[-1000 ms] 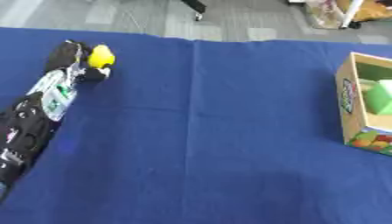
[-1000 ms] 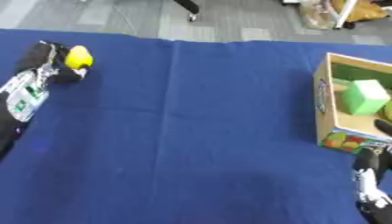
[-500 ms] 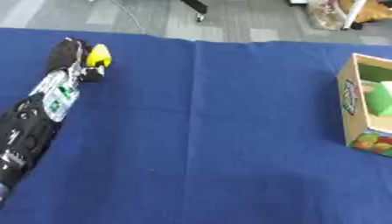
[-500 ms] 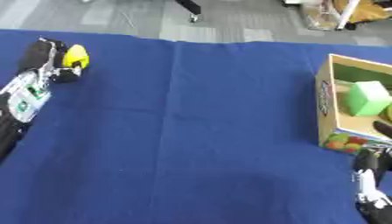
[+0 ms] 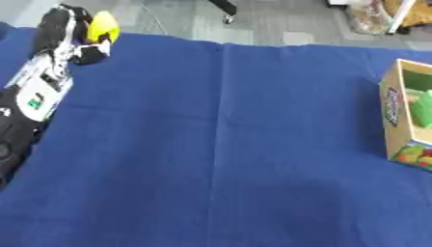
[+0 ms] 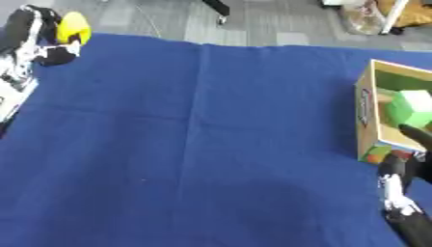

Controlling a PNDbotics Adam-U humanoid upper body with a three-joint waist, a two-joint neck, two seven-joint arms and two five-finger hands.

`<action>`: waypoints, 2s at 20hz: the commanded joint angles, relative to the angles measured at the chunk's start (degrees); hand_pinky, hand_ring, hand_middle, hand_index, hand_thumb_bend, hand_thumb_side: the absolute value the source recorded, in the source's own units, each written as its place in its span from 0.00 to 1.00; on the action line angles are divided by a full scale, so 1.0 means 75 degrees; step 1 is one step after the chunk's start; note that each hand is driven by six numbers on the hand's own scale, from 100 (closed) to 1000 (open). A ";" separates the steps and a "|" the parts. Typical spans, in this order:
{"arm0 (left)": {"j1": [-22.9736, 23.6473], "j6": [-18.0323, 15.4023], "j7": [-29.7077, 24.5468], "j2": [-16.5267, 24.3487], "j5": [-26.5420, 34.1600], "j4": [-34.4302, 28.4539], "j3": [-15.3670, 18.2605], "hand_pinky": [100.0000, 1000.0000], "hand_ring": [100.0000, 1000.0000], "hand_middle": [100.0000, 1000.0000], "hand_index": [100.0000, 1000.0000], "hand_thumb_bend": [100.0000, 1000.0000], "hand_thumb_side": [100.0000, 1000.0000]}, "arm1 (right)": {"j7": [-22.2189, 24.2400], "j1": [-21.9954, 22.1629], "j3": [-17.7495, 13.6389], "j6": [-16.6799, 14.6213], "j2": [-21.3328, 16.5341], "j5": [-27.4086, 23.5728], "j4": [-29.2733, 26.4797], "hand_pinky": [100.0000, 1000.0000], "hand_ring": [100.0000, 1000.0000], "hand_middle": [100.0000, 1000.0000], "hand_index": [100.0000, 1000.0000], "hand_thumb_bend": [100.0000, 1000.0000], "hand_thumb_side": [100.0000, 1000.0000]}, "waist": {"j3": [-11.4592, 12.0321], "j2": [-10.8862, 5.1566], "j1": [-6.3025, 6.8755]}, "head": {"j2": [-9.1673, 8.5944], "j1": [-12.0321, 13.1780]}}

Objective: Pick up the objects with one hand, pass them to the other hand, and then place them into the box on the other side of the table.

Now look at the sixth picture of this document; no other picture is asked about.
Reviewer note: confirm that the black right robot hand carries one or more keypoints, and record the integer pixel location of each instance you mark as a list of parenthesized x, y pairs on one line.
[(396, 167)]

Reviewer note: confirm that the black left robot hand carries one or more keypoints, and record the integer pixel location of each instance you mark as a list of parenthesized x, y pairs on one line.
[(22, 25)]

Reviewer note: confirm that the yellow toy banana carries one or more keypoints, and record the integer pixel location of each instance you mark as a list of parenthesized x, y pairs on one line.
[(75, 27)]

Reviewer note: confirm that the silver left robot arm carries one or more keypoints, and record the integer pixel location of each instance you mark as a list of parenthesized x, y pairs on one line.
[(14, 75)]

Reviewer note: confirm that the tan cardboard box green inside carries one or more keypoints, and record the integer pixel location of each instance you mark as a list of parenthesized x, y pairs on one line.
[(368, 128)]

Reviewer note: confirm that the green cube block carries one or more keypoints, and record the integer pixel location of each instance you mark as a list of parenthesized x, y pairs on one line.
[(408, 109)]

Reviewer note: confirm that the white pole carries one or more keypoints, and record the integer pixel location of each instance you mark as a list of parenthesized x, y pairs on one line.
[(395, 14)]

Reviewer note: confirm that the clear plastic bag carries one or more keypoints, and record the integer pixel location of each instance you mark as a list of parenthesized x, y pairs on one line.
[(363, 17)]

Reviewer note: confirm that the orange bag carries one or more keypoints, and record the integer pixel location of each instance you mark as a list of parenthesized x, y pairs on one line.
[(415, 13)]

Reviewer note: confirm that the black chair leg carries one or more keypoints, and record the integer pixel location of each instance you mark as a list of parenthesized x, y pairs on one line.
[(219, 9)]

